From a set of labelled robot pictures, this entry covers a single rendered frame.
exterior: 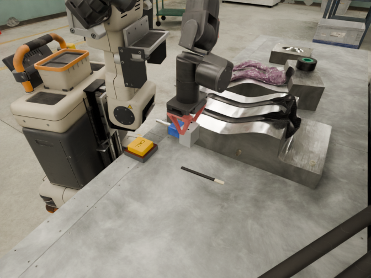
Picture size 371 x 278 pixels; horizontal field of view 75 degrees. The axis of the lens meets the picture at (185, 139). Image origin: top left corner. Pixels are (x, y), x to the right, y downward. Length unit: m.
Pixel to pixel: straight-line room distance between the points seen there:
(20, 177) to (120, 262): 1.65
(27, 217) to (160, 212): 1.32
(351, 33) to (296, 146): 3.60
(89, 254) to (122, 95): 0.67
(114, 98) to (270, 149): 0.70
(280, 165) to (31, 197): 1.65
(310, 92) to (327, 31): 3.25
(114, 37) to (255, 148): 0.66
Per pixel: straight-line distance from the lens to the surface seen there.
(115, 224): 0.65
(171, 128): 0.66
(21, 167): 2.25
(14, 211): 1.95
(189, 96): 0.57
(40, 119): 1.19
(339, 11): 7.39
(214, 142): 0.78
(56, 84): 1.26
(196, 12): 0.56
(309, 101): 1.10
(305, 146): 0.81
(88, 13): 0.83
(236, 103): 0.92
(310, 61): 1.21
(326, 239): 0.60
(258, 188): 0.73
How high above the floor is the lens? 1.34
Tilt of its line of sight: 39 degrees down
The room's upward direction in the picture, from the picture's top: straight up
